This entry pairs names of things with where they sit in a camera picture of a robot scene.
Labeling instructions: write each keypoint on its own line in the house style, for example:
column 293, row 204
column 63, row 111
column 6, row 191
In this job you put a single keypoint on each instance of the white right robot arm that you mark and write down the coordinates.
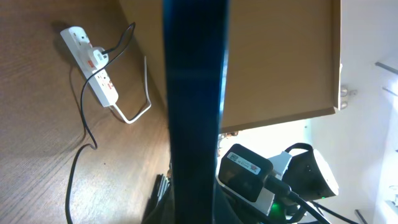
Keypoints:
column 280, row 189

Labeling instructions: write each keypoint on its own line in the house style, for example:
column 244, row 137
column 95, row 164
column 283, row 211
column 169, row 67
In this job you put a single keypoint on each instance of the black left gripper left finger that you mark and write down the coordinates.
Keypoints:
column 160, row 208

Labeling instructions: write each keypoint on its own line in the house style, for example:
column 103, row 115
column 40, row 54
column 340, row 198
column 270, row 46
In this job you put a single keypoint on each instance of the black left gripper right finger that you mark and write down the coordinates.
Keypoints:
column 223, row 212

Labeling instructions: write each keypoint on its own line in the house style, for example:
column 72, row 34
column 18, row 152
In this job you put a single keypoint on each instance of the blue smartphone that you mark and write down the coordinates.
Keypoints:
column 195, row 48

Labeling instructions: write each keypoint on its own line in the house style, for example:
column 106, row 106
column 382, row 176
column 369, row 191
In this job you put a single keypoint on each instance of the white power strip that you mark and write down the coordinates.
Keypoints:
column 78, row 43

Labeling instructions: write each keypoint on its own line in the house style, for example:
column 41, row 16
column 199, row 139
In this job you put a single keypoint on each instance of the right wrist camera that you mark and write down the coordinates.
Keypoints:
column 243, row 173

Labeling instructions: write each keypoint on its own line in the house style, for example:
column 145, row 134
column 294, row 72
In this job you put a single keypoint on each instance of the brown wooden board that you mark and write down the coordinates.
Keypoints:
column 283, row 61

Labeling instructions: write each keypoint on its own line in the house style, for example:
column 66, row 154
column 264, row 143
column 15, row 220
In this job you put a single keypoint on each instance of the white charger plug adapter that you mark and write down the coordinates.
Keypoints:
column 96, row 58

